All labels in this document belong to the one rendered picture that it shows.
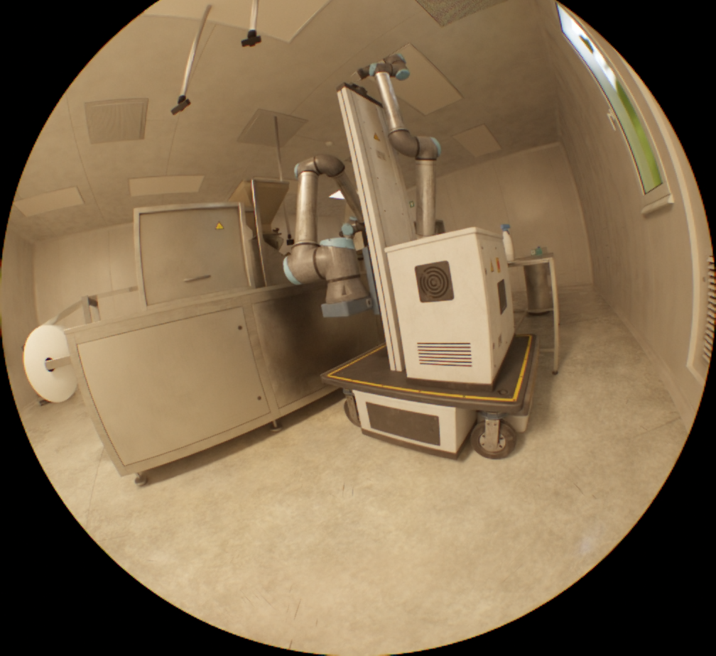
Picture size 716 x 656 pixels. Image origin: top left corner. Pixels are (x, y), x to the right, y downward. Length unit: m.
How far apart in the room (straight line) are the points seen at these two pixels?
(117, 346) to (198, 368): 0.40
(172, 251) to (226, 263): 0.32
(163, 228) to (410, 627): 1.78
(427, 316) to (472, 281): 0.20
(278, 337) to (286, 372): 0.20
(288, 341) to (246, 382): 0.32
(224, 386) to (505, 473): 1.24
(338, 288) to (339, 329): 0.59
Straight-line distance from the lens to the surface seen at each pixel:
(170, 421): 1.31
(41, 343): 1.70
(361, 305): 1.06
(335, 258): 1.05
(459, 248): 0.78
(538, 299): 3.14
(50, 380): 1.71
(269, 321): 1.34
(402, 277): 0.88
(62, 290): 5.74
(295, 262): 1.15
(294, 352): 1.41
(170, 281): 1.42
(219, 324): 1.25
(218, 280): 1.46
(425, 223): 1.44
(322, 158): 1.45
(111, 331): 1.25
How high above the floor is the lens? 0.75
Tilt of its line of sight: 4 degrees down
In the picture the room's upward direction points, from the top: 10 degrees counter-clockwise
